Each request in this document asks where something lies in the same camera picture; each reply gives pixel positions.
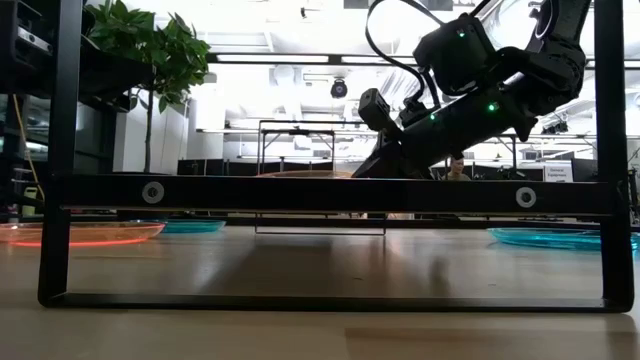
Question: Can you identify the yellow cable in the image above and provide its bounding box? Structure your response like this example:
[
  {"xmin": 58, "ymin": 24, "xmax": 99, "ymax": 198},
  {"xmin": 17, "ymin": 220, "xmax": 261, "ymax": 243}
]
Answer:
[{"xmin": 11, "ymin": 93, "xmax": 47, "ymax": 202}]

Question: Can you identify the orange transparent plastic plate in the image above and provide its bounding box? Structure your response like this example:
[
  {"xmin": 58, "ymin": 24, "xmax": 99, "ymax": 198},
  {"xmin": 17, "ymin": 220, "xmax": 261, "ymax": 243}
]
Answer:
[
  {"xmin": 0, "ymin": 221, "xmax": 167, "ymax": 248},
  {"xmin": 256, "ymin": 169, "xmax": 355, "ymax": 180}
]

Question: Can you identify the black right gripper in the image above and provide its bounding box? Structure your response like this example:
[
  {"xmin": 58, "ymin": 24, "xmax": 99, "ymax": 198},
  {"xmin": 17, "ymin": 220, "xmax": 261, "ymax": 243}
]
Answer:
[{"xmin": 352, "ymin": 91, "xmax": 540, "ymax": 180}]

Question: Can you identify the black linear ceiling light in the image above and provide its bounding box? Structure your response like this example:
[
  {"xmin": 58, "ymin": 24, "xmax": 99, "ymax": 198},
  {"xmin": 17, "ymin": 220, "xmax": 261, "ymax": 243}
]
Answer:
[{"xmin": 206, "ymin": 52, "xmax": 596, "ymax": 71}]

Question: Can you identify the black aluminium rig frame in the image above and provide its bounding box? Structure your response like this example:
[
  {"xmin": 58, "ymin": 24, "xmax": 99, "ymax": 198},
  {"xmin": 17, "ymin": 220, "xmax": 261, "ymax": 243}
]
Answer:
[{"xmin": 69, "ymin": 214, "xmax": 604, "ymax": 232}]

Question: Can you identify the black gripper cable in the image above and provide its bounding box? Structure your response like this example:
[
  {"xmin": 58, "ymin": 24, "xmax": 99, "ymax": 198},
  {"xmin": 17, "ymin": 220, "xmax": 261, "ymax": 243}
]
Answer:
[{"xmin": 364, "ymin": 0, "xmax": 447, "ymax": 109}]

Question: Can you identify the white printed sign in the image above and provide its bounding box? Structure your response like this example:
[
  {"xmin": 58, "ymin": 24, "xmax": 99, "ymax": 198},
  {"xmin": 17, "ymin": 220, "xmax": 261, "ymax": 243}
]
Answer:
[{"xmin": 542, "ymin": 160, "xmax": 575, "ymax": 184}]

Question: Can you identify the small black spotlight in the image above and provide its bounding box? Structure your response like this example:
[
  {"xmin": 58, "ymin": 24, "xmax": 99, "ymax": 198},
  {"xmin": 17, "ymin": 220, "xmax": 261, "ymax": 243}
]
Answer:
[{"xmin": 541, "ymin": 119, "xmax": 571, "ymax": 136}]

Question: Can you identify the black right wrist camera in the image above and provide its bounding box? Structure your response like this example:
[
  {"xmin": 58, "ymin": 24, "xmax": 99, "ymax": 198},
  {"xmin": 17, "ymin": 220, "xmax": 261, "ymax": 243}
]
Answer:
[{"xmin": 357, "ymin": 87, "xmax": 401, "ymax": 136}]

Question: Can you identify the green potted tree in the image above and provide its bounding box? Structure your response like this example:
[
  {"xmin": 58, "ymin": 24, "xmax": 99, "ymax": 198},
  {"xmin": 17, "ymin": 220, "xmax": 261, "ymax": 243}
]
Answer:
[{"xmin": 82, "ymin": 0, "xmax": 212, "ymax": 225}]

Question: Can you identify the blue transparent plastic plate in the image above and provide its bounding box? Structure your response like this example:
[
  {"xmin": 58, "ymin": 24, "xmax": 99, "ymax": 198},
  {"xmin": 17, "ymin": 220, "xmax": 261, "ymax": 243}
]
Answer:
[
  {"xmin": 487, "ymin": 226, "xmax": 640, "ymax": 252},
  {"xmin": 158, "ymin": 218, "xmax": 228, "ymax": 235}
]

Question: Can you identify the black background desk frame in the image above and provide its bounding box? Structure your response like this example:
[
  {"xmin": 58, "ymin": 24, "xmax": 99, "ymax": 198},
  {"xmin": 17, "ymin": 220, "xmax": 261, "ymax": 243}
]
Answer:
[
  {"xmin": 259, "ymin": 128, "xmax": 337, "ymax": 175},
  {"xmin": 492, "ymin": 132, "xmax": 519, "ymax": 171}
]

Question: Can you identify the black desk partition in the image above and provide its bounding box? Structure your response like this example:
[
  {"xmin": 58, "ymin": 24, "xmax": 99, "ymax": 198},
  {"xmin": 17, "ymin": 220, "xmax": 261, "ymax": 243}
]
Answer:
[{"xmin": 176, "ymin": 158, "xmax": 226, "ymax": 177}]

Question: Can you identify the person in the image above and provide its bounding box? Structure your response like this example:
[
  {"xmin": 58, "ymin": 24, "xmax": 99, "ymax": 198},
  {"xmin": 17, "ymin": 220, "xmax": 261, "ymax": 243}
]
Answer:
[{"xmin": 446, "ymin": 153, "xmax": 473, "ymax": 182}]

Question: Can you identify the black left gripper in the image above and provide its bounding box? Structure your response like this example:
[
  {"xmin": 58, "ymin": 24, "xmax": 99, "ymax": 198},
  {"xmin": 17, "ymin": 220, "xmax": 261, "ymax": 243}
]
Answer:
[{"xmin": 82, "ymin": 35, "xmax": 154, "ymax": 109}]

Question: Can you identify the black metal frame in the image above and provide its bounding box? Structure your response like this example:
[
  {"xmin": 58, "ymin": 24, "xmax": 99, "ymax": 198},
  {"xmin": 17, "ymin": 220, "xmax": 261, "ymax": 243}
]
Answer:
[{"xmin": 37, "ymin": 0, "xmax": 636, "ymax": 314}]

